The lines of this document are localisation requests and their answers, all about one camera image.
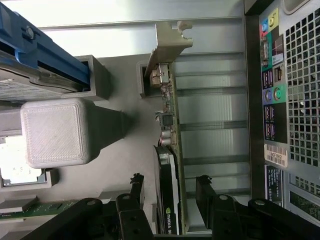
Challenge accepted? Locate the grey plastic parts rack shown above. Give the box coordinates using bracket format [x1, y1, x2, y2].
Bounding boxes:
[0, 55, 176, 240]

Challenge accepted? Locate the green RAM stick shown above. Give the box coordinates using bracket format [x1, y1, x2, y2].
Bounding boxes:
[0, 199, 78, 221]

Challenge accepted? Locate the silver hard disk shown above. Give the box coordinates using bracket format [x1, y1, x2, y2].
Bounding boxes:
[0, 66, 86, 101]

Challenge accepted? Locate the hard disk drive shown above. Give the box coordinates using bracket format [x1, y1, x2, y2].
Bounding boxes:
[0, 0, 91, 92]

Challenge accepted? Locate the silver CPU chip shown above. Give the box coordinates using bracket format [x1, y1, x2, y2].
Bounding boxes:
[0, 136, 47, 186]

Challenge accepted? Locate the open black PC case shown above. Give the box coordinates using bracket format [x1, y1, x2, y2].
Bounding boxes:
[243, 0, 320, 240]

